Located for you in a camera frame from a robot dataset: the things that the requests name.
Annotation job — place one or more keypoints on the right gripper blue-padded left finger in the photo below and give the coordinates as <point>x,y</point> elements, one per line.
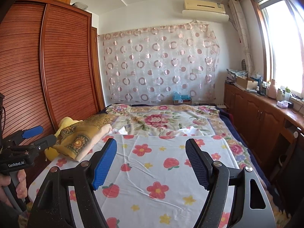
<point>52,207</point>

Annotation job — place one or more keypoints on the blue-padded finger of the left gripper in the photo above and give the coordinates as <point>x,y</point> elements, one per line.
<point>21,135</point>

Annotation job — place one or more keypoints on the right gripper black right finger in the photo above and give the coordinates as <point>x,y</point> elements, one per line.
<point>250,204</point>

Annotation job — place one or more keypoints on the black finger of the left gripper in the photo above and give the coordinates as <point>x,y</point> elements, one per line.
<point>36,146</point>

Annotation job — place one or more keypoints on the golden brown patterned garment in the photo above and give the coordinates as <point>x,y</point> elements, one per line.
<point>73,138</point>

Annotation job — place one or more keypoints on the white strawberry flower garment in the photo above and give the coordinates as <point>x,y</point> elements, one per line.
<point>151,183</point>

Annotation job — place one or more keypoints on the red wooden wardrobe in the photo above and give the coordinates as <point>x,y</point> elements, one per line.
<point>49,65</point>

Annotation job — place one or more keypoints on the long wooden cabinet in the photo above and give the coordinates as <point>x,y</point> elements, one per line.
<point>266,129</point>

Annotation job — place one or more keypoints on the blue tissue box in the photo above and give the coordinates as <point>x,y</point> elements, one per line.
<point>179,99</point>

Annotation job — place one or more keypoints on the cardboard box on cabinet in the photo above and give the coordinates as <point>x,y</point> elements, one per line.
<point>246,83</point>

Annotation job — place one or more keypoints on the pink white bottle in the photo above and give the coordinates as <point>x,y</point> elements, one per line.
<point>272,90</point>

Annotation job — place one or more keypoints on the stack of papers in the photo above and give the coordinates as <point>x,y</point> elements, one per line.
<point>233,74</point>

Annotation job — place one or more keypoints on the white circle-patterned curtain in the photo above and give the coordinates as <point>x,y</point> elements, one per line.
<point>147,65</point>

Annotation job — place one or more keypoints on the wall air conditioner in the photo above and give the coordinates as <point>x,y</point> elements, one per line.
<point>205,11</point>

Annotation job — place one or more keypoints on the window with wooden frame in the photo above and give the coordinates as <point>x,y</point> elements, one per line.
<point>281,25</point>

